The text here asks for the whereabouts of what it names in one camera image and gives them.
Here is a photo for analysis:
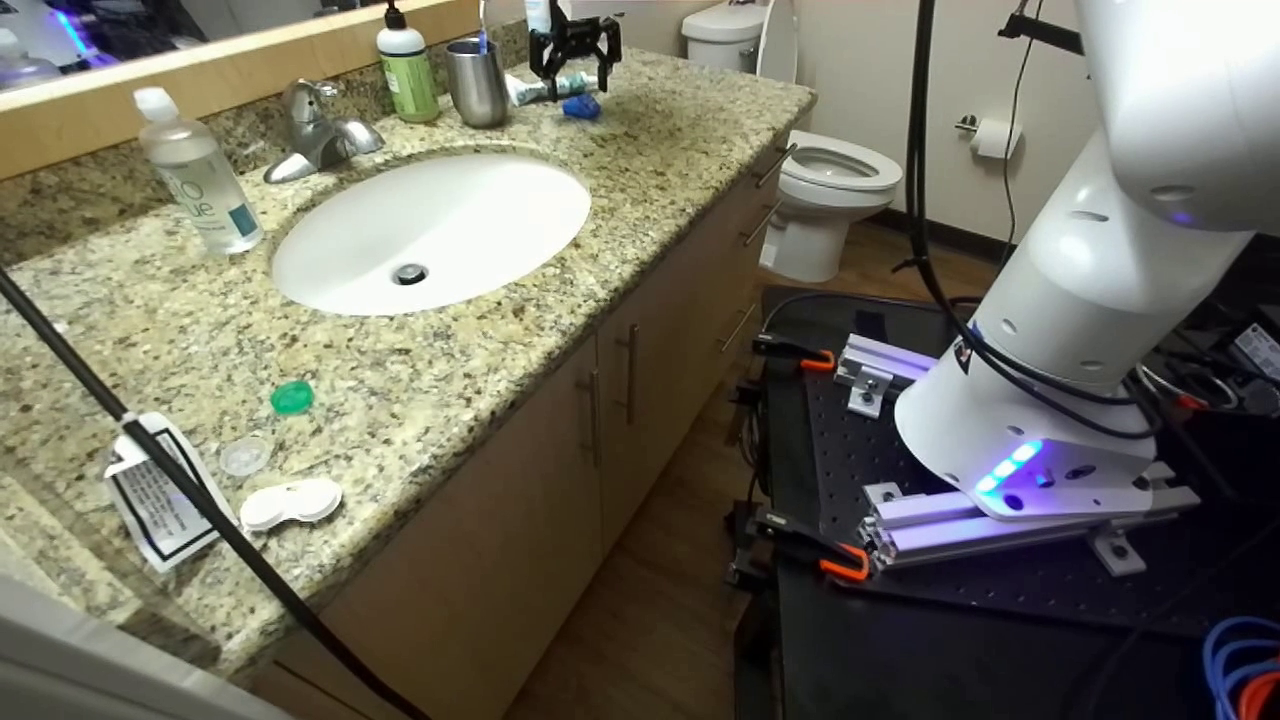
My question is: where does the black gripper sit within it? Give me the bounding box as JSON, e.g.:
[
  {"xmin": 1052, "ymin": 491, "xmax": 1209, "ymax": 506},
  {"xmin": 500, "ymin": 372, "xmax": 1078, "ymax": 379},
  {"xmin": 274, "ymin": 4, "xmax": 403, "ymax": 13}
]
[{"xmin": 526, "ymin": 9, "xmax": 625, "ymax": 90}]

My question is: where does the blue Glide floss box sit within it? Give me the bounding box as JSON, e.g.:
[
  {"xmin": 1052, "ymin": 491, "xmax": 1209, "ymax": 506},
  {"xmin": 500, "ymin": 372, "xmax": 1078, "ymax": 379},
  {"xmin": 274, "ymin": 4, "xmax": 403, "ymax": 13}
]
[{"xmin": 559, "ymin": 97, "xmax": 605, "ymax": 121}]

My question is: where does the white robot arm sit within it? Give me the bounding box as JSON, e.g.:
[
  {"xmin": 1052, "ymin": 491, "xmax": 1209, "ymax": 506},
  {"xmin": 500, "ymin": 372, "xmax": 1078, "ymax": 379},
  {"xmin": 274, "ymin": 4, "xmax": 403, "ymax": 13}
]
[{"xmin": 891, "ymin": 0, "xmax": 1280, "ymax": 519}]

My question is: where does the white oval sink basin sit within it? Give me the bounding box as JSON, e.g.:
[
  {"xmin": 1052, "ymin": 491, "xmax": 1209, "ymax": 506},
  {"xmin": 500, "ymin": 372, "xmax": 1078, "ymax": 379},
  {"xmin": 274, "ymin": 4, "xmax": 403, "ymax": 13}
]
[{"xmin": 272, "ymin": 152, "xmax": 593, "ymax": 316}]

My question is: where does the chrome sink drain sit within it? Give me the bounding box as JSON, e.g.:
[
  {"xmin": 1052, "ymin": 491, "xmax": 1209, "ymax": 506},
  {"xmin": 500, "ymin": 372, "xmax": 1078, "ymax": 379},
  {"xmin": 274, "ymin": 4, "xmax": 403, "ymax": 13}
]
[{"xmin": 391, "ymin": 265, "xmax": 426, "ymax": 285}]

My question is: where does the grey metal cup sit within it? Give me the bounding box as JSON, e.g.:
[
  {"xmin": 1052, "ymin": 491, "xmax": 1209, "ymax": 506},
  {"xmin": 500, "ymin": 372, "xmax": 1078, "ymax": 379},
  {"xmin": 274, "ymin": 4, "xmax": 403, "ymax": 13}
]
[{"xmin": 449, "ymin": 37, "xmax": 507, "ymax": 129}]

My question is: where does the green soap pump bottle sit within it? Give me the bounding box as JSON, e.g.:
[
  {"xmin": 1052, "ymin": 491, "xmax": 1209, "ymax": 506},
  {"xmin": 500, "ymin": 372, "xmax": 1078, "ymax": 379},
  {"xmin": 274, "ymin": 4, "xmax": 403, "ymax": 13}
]
[{"xmin": 374, "ymin": 0, "xmax": 440, "ymax": 121}]

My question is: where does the chrome faucet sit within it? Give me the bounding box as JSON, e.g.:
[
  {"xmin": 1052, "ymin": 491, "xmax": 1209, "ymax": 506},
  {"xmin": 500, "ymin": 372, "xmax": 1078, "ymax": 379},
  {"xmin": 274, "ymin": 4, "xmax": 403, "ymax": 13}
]
[{"xmin": 263, "ymin": 78, "xmax": 384, "ymax": 185}]

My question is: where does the white toilet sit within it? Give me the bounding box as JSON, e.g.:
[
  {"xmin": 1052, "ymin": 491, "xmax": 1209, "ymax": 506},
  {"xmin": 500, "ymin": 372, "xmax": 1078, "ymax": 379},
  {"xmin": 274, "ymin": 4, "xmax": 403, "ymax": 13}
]
[{"xmin": 680, "ymin": 0, "xmax": 902, "ymax": 285}]

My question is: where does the clear solution bottle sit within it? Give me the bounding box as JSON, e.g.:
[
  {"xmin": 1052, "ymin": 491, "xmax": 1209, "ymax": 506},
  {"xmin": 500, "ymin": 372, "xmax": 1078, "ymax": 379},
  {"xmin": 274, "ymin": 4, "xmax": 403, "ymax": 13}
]
[{"xmin": 133, "ymin": 87, "xmax": 259, "ymax": 256}]

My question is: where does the orange clamp rear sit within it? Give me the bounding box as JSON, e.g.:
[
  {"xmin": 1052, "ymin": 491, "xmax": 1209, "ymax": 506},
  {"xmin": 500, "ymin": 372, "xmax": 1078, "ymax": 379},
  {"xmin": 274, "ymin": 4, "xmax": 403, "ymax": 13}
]
[{"xmin": 751, "ymin": 336, "xmax": 841, "ymax": 374}]

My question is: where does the orange clamp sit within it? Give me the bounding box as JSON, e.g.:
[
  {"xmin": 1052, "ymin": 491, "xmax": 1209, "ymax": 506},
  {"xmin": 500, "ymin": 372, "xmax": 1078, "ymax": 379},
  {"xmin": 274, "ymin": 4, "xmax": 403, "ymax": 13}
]
[
  {"xmin": 751, "ymin": 336, "xmax": 841, "ymax": 374},
  {"xmin": 726, "ymin": 506, "xmax": 881, "ymax": 593}
]

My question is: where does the toilet paper roll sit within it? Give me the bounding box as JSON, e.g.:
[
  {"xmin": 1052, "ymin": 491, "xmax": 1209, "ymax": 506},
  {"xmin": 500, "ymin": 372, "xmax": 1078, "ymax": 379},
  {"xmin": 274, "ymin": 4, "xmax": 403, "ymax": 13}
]
[{"xmin": 956, "ymin": 116, "xmax": 1025, "ymax": 165}]

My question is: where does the green contact lens cap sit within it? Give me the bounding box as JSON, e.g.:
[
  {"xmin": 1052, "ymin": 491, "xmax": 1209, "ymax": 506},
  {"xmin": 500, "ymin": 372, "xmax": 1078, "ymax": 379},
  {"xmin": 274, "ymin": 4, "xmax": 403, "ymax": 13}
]
[{"xmin": 266, "ymin": 379, "xmax": 315, "ymax": 416}]

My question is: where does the wood framed mirror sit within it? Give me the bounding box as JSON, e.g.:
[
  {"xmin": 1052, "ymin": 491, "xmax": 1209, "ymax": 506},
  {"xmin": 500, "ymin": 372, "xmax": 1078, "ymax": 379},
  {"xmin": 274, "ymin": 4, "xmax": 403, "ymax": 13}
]
[{"xmin": 0, "ymin": 0, "xmax": 487, "ymax": 185}]

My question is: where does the clear contact lens cap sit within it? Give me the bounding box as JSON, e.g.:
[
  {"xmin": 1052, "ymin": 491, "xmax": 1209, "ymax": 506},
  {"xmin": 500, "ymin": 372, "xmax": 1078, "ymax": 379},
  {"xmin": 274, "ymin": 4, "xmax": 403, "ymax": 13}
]
[{"xmin": 216, "ymin": 437, "xmax": 272, "ymax": 479}]

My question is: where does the orange clamp front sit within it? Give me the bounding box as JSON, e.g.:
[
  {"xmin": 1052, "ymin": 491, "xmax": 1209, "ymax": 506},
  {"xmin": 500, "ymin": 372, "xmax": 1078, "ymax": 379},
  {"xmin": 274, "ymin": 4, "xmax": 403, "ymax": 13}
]
[{"xmin": 726, "ymin": 506, "xmax": 881, "ymax": 593}]

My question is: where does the black robot cart top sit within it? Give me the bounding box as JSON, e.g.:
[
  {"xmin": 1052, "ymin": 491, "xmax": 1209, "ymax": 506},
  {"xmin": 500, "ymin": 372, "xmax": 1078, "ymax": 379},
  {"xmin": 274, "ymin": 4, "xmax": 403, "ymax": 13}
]
[{"xmin": 730, "ymin": 285, "xmax": 1280, "ymax": 720}]

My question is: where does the right cabinet door handle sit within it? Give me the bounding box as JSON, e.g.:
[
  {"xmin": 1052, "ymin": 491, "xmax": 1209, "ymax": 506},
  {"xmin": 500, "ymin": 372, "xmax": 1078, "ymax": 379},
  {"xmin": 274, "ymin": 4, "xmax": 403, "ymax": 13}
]
[{"xmin": 616, "ymin": 323, "xmax": 638, "ymax": 424}]

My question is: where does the cabinet door handle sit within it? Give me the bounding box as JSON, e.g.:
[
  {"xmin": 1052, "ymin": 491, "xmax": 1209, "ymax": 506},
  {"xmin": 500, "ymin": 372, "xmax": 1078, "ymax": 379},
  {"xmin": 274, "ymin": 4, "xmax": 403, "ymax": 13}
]
[
  {"xmin": 616, "ymin": 323, "xmax": 638, "ymax": 424},
  {"xmin": 576, "ymin": 367, "xmax": 600, "ymax": 467}
]

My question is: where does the left cabinet door handle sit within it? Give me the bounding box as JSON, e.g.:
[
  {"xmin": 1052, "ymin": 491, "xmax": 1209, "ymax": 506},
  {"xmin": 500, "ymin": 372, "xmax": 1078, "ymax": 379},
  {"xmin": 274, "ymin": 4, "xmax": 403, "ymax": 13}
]
[{"xmin": 576, "ymin": 367, "xmax": 600, "ymax": 467}]

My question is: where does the black hanging cable bundle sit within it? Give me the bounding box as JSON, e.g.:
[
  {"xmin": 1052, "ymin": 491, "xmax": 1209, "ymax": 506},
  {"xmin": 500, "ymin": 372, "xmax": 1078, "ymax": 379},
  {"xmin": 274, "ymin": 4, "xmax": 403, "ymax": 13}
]
[{"xmin": 901, "ymin": 0, "xmax": 1164, "ymax": 443}]

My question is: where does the black power cable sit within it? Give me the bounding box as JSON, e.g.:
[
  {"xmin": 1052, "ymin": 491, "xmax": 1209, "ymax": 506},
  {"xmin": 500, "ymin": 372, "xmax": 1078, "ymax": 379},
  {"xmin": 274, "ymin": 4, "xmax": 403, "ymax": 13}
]
[{"xmin": 0, "ymin": 265, "xmax": 430, "ymax": 720}]

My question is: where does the aluminium rail base mount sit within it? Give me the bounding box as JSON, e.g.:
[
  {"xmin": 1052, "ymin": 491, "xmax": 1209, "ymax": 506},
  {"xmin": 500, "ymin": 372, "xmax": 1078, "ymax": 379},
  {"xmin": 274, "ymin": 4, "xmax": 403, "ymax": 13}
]
[{"xmin": 834, "ymin": 333, "xmax": 1200, "ymax": 576}]

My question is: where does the white door frame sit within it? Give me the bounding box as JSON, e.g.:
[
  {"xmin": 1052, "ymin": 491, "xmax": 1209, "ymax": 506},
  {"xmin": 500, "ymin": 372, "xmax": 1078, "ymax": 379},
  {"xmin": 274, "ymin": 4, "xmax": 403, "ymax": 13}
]
[{"xmin": 0, "ymin": 576, "xmax": 292, "ymax": 720}]

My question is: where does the blue cable coil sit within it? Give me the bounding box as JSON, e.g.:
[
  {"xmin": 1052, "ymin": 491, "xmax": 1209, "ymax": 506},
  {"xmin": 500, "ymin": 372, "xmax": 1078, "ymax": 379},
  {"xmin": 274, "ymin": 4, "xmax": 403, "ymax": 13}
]
[{"xmin": 1194, "ymin": 610, "xmax": 1280, "ymax": 720}]

